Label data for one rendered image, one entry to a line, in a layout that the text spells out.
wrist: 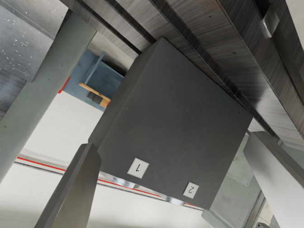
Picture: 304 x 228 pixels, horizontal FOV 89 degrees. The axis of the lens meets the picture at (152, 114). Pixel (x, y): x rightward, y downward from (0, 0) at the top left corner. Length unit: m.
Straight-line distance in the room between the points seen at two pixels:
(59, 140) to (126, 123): 4.46
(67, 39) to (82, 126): 4.05
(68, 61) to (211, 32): 0.48
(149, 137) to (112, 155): 0.05
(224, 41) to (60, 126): 4.45
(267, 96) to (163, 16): 0.17
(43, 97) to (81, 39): 0.22
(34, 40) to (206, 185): 0.52
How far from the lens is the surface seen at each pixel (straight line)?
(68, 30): 0.60
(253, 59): 0.20
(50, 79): 0.58
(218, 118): 0.27
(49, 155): 4.78
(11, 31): 0.55
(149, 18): 0.21
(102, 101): 4.02
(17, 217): 5.61
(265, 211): 8.26
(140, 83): 0.20
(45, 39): 0.53
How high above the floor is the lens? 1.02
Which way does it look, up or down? 6 degrees down
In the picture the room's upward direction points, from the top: 151 degrees counter-clockwise
